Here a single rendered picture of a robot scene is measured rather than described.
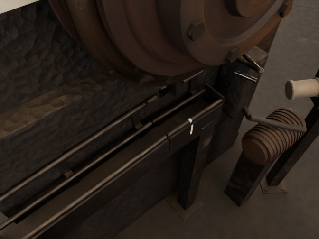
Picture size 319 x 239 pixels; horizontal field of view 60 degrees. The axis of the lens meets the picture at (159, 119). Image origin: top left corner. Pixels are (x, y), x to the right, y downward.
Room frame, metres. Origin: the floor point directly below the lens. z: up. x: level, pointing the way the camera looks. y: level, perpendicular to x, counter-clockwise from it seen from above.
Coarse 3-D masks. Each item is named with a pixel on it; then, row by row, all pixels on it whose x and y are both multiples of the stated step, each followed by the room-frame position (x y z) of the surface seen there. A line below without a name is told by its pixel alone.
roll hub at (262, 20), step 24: (168, 0) 0.30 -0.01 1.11; (192, 0) 0.29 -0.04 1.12; (216, 0) 0.33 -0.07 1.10; (240, 0) 0.33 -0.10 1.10; (264, 0) 0.37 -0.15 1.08; (288, 0) 0.43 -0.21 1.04; (168, 24) 0.31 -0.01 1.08; (216, 24) 0.34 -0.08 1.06; (240, 24) 0.37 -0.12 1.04; (264, 24) 0.40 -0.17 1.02; (192, 48) 0.30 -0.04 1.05; (216, 48) 0.33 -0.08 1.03; (240, 48) 0.37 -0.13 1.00
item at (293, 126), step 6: (246, 108) 0.57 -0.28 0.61; (246, 114) 0.54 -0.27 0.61; (252, 120) 0.53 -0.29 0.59; (258, 120) 0.53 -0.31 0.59; (264, 120) 0.53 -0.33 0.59; (270, 120) 0.54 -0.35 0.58; (276, 126) 0.53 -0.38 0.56; (282, 126) 0.53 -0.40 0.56; (288, 126) 0.53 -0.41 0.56; (294, 126) 0.53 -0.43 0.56; (300, 126) 0.54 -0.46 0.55; (300, 132) 0.52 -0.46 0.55
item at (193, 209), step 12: (204, 132) 0.46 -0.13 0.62; (192, 144) 0.47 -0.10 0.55; (204, 144) 0.47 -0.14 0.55; (192, 156) 0.46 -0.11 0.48; (204, 156) 0.48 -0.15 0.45; (192, 168) 0.46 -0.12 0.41; (180, 180) 0.49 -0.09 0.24; (192, 180) 0.46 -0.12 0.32; (180, 192) 0.49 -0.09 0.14; (192, 192) 0.47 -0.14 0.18; (180, 204) 0.48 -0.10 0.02; (192, 204) 0.48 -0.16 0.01; (204, 204) 0.48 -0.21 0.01; (180, 216) 0.43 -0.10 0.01
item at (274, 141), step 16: (272, 112) 0.64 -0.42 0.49; (288, 112) 0.61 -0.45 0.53; (256, 128) 0.55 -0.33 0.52; (272, 128) 0.54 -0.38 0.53; (256, 144) 0.49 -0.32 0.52; (272, 144) 0.49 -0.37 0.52; (288, 144) 0.51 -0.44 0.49; (240, 160) 0.54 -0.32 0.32; (256, 160) 0.47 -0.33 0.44; (272, 160) 0.46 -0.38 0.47; (240, 176) 0.52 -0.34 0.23; (256, 176) 0.47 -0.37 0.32; (224, 192) 0.54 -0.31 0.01; (240, 192) 0.49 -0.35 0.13
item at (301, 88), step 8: (304, 80) 0.61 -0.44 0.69; (312, 80) 0.60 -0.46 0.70; (288, 88) 0.60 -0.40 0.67; (296, 88) 0.57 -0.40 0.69; (304, 88) 0.58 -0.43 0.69; (312, 88) 0.58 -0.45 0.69; (288, 96) 0.58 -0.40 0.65; (296, 96) 0.56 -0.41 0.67; (304, 96) 0.57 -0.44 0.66; (312, 96) 0.57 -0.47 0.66
